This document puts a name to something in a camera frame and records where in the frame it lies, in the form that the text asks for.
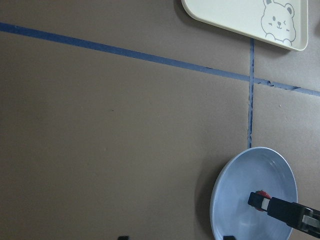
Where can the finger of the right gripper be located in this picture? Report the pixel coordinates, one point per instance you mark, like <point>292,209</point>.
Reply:
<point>258,201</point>

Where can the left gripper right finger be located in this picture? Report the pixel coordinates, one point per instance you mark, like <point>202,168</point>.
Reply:
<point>228,237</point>

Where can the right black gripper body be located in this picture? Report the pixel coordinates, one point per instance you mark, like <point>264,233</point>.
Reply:
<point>295,215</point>

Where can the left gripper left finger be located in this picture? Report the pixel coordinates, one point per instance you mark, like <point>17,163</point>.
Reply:
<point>125,237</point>

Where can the red strawberry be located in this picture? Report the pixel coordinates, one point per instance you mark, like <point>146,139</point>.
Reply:
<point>264,194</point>

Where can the blue round plate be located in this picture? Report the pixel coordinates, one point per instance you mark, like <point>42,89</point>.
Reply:
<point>255,169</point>

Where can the cream bear tray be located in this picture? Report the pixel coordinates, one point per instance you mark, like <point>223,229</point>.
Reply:
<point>282,23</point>

